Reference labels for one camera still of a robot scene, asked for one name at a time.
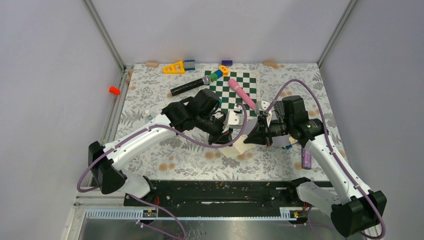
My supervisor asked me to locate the purple lego brick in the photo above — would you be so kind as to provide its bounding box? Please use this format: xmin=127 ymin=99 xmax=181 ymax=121
xmin=221 ymin=60 xmax=233 ymax=66

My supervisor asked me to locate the grey lego baseplate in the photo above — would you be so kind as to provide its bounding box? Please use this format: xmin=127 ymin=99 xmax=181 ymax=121
xmin=273 ymin=100 xmax=285 ymax=120

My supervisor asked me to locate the green white chessboard mat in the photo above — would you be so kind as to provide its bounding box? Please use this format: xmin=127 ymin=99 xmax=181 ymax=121
xmin=200 ymin=70 xmax=260 ymax=119

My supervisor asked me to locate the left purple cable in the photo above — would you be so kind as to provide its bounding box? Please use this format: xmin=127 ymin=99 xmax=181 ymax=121
xmin=76 ymin=102 xmax=249 ymax=240

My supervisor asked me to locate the black toy microphone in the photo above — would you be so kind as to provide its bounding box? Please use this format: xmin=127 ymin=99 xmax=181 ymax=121
xmin=170 ymin=75 xmax=212 ymax=97

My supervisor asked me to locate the floral table cloth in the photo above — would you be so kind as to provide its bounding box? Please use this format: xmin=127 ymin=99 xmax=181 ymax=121
xmin=115 ymin=63 xmax=345 ymax=181

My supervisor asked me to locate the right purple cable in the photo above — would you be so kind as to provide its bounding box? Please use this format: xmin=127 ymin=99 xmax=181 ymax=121
xmin=263 ymin=78 xmax=388 ymax=240

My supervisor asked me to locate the wooden cylinder block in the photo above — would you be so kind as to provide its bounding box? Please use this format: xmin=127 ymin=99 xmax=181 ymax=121
xmin=145 ymin=61 xmax=159 ymax=68
xmin=263 ymin=61 xmax=279 ymax=69

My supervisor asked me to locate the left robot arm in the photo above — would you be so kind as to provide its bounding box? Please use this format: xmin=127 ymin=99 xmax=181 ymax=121
xmin=88 ymin=89 xmax=233 ymax=206

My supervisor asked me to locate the wooden cylinder block left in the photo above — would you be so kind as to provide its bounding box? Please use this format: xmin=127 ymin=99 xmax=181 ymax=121
xmin=145 ymin=61 xmax=159 ymax=68

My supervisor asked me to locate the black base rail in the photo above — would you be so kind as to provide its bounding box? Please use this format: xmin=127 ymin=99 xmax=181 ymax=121
xmin=142 ymin=180 xmax=310 ymax=219

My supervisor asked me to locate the wooden cylinder block right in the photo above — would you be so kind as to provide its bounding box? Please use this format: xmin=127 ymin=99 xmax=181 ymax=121
xmin=263 ymin=61 xmax=279 ymax=69

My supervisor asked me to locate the orange cap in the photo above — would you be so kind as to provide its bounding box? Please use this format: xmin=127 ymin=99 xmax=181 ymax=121
xmin=108 ymin=86 xmax=121 ymax=96

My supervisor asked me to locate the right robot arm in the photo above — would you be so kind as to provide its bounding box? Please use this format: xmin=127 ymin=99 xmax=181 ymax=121
xmin=243 ymin=95 xmax=387 ymax=237

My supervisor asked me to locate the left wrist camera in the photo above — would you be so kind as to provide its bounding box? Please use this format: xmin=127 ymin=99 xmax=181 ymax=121
xmin=222 ymin=103 xmax=247 ymax=132

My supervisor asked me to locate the colourful block chain toy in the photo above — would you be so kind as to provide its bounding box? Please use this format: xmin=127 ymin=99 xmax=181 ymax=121
xmin=209 ymin=65 xmax=229 ymax=82

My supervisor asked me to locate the purple glitter microphone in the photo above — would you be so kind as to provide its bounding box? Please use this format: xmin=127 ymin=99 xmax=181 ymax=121
xmin=301 ymin=148 xmax=312 ymax=170

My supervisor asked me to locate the blue lego brick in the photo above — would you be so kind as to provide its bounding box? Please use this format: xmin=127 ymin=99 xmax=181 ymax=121
xmin=183 ymin=59 xmax=196 ymax=71

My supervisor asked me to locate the yellow triangle toy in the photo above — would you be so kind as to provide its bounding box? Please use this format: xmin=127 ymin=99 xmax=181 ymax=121
xmin=162 ymin=60 xmax=186 ymax=75

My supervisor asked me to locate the small green white bottle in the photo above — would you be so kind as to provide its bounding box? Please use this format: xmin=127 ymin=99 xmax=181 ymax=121
xmin=144 ymin=110 xmax=153 ymax=121

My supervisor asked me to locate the purple cable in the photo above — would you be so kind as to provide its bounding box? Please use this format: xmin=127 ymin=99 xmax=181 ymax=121
xmin=76 ymin=102 xmax=249 ymax=240
xmin=263 ymin=78 xmax=388 ymax=240

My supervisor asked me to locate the beige toy car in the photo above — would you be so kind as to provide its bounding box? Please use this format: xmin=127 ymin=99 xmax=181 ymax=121
xmin=282 ymin=136 xmax=299 ymax=150

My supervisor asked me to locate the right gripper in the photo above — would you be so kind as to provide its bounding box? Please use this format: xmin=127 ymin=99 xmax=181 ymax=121
xmin=243 ymin=115 xmax=294 ymax=147

